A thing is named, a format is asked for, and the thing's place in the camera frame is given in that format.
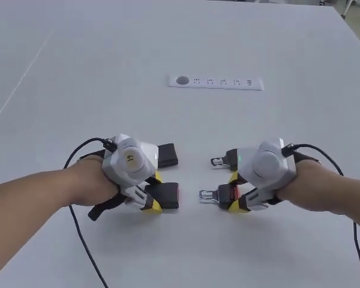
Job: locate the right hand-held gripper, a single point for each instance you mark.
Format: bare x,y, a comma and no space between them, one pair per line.
267,168

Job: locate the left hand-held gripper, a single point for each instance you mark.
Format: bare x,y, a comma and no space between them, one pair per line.
131,160

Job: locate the black seat belt buckle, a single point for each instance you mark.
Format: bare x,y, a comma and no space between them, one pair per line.
168,155
163,195

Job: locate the metal seat belt tongue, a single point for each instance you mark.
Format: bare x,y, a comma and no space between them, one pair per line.
220,195
228,159

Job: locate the person's right forearm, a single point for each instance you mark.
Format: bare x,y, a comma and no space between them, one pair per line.
345,196

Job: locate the person's left forearm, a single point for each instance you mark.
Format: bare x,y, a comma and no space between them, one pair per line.
33,193

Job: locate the person's right hand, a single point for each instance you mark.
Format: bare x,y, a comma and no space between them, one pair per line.
294,189

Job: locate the person's left hand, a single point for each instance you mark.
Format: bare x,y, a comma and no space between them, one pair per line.
99,183

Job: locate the white power strip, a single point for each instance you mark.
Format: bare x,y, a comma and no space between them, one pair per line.
216,82

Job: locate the office chair base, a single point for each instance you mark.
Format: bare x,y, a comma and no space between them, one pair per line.
355,9

